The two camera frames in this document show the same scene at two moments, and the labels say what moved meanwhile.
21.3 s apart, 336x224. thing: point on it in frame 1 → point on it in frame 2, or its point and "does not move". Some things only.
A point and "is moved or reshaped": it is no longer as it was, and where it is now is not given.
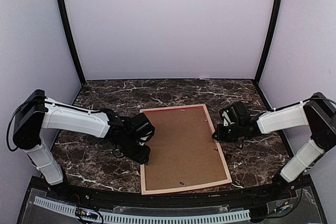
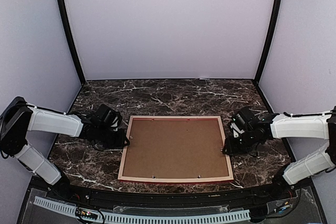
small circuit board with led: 85,213 does not move
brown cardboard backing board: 182,150 is moved or reshaped
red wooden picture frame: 177,188 → 175,149
